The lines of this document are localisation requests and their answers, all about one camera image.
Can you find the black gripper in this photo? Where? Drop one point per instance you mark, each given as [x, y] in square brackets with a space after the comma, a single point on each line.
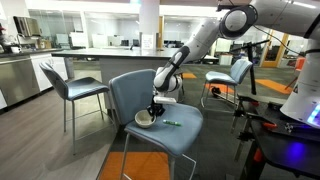
[157, 108]

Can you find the white ceramic bowl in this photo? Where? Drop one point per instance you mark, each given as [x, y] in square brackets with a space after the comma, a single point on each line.
[143, 121]

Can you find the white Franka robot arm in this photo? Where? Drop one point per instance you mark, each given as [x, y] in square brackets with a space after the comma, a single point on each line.
[203, 36]

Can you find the blue chair holding bowl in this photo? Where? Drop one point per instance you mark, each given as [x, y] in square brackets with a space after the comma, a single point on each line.
[173, 133]

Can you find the green and white marker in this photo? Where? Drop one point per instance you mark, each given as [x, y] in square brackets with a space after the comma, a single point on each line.
[171, 123]

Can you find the grey kitchen island counter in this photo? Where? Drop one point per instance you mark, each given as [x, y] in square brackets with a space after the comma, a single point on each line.
[126, 53]

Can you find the white paper sign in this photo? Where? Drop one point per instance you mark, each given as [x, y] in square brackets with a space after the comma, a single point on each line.
[147, 41]

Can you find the blue chair with metal legs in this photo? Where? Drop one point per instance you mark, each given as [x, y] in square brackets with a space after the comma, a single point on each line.
[83, 87]
[240, 70]

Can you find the white bin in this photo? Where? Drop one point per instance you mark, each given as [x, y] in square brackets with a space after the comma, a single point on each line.
[225, 59]

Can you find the white square pillar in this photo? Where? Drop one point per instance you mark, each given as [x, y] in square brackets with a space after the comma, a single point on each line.
[149, 16]

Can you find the white base cabinet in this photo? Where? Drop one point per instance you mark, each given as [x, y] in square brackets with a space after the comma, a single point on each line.
[41, 76]

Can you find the cardboard box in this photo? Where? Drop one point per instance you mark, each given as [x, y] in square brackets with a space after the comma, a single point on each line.
[44, 44]

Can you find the black robot table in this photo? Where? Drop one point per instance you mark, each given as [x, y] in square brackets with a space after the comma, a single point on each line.
[286, 150]

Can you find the stainless steel dishwasher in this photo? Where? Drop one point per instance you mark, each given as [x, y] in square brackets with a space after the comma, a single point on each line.
[16, 80]

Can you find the stainless countertop appliance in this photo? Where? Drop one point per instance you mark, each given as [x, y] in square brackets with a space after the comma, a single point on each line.
[26, 26]

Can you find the orange chair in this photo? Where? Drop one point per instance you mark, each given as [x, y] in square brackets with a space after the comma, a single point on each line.
[300, 65]

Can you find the dark coffee machine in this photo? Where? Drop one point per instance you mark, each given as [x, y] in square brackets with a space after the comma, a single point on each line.
[3, 40]

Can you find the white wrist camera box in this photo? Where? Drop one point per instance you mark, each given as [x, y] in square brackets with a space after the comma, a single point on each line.
[165, 99]

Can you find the black camera stand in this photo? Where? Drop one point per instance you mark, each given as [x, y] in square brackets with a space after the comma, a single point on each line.
[250, 66]

